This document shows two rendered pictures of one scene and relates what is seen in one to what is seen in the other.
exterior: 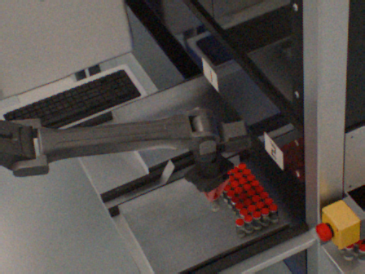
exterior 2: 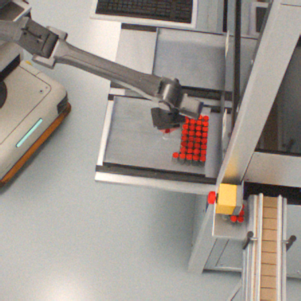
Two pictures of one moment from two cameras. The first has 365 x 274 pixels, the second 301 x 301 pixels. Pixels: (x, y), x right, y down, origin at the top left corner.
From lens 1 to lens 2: 0.52 m
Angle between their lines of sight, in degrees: 21
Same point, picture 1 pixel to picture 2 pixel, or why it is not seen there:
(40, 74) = not seen: outside the picture
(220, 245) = (156, 160)
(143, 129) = (125, 74)
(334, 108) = (250, 135)
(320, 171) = (228, 163)
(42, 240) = not seen: hidden behind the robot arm
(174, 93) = (206, 37)
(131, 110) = (170, 33)
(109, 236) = not seen: hidden behind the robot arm
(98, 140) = (92, 66)
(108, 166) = (130, 64)
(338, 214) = (226, 193)
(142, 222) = (123, 115)
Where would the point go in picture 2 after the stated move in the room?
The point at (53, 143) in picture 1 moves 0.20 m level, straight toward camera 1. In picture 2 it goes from (62, 54) to (40, 112)
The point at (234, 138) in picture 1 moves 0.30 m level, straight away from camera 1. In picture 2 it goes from (187, 109) to (230, 42)
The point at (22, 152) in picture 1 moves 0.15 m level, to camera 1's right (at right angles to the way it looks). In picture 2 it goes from (41, 50) to (87, 69)
